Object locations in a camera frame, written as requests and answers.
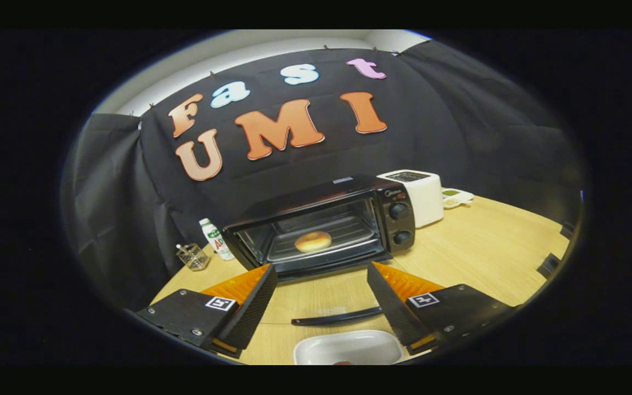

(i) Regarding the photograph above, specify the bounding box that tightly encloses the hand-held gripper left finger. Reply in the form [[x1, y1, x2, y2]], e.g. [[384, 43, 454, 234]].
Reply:
[[136, 263, 278, 358]]

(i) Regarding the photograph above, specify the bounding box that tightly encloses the black toaster oven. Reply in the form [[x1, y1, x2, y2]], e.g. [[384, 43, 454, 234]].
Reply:
[[222, 174, 416, 327]]

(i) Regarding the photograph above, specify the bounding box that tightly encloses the small white green tray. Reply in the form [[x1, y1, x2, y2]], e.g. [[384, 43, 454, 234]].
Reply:
[[441, 188, 475, 210]]

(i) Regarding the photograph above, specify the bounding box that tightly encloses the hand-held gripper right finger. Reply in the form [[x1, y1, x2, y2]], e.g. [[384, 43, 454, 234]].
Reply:
[[366, 262, 514, 356]]

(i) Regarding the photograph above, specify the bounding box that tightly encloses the black chair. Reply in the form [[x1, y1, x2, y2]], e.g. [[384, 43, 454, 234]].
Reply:
[[537, 219, 577, 279]]

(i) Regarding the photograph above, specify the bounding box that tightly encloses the black backdrop cloth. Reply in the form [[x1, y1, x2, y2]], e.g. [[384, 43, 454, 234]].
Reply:
[[61, 39, 585, 313]]

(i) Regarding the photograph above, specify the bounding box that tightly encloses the golden bagel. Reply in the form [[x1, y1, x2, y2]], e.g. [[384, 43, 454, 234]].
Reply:
[[294, 231, 332, 253]]

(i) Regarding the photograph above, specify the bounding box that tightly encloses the white bread toaster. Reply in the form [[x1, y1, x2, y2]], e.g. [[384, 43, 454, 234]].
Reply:
[[376, 170, 444, 229]]

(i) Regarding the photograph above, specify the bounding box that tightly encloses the white square plate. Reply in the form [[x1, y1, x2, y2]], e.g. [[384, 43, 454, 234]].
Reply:
[[293, 330, 404, 365]]

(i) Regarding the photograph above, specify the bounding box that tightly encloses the small wire holder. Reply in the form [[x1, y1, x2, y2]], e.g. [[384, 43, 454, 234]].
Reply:
[[176, 243, 211, 272]]

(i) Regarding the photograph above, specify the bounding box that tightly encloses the white bottle green label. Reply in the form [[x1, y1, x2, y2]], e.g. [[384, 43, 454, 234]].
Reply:
[[199, 218, 235, 261]]

